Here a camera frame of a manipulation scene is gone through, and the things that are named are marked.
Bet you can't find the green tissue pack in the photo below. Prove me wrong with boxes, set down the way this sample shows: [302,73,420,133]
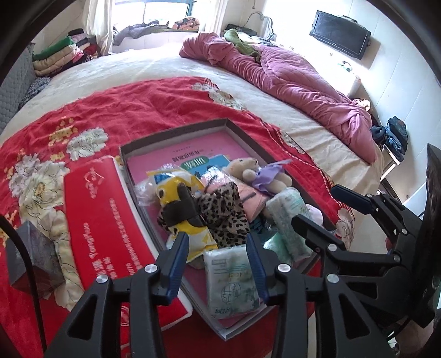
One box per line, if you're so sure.
[203,245,260,319]
[264,186,316,266]

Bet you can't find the pink striped packaged item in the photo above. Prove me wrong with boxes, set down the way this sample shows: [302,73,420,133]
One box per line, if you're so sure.
[200,167,269,222]

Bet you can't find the plush bear purple dress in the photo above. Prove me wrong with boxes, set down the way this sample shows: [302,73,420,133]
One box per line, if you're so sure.
[223,157,293,196]

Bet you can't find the yellow packaged black hair clip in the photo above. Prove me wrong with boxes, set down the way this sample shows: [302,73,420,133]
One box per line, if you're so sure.
[147,168,217,262]

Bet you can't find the leopard print scrunchie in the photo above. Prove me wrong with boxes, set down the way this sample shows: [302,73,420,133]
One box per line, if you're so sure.
[197,182,250,248]

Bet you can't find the green fluffy ball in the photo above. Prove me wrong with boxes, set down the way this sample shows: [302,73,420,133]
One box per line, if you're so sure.
[263,233,293,265]

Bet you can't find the red box lid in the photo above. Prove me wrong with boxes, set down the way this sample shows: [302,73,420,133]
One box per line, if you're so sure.
[63,155,194,333]

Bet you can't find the cream bed sheet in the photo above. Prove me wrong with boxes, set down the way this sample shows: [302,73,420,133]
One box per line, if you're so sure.
[0,46,385,255]

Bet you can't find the blue clothes on stool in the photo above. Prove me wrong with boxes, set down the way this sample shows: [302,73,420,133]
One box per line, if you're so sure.
[371,116,409,162]

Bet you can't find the grey cardboard box tray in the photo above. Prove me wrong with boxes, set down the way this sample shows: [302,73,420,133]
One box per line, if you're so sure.
[120,119,345,340]

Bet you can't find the blue booklet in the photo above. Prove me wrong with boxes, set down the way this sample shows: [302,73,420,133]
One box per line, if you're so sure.
[6,221,65,298]

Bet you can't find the pink quilted comforter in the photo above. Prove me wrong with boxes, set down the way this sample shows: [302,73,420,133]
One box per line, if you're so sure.
[179,33,378,164]

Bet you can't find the red floral blanket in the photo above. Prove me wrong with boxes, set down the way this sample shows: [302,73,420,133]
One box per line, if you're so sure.
[1,77,347,357]

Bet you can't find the white electric kettle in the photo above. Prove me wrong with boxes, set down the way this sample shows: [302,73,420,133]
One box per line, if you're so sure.
[261,16,276,41]

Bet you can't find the green garment on comforter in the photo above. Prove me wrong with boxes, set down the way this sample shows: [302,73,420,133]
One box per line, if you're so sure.
[224,28,261,63]

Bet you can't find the dark blue patterned pillow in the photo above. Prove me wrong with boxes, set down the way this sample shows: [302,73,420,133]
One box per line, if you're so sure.
[18,77,51,110]

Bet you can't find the grey quilted sofa cover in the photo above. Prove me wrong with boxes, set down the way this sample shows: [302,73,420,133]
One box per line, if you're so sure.
[0,42,36,132]

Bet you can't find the stack of folded clothes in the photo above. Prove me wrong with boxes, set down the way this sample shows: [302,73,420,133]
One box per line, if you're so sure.
[32,28,101,78]

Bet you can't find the clothes pile on windowsill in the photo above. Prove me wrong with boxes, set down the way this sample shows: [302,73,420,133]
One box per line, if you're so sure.
[112,17,200,46]

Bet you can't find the white curtain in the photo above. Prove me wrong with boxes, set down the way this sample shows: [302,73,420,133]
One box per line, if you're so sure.
[82,0,114,55]

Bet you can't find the black cable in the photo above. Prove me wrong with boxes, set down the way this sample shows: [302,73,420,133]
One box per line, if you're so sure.
[0,214,47,354]

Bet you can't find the black wall television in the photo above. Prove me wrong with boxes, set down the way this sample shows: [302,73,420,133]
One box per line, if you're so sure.
[310,10,372,60]

